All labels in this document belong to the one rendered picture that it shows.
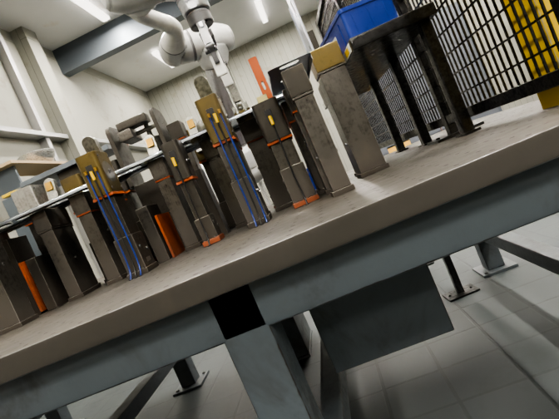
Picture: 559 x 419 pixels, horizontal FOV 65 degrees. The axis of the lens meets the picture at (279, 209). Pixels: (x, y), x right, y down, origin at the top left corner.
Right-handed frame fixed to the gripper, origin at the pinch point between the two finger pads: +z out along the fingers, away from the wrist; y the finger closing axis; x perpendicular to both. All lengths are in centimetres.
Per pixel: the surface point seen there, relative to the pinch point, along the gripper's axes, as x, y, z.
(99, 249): -55, 6, 33
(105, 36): -180, -588, -304
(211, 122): -6.3, 25.4, 15.7
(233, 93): -0.3, -14.7, 1.9
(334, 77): 27.2, 16.6, 16.4
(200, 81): -5.7, 18.3, 3.5
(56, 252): -67, 6, 28
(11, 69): -277, -445, -248
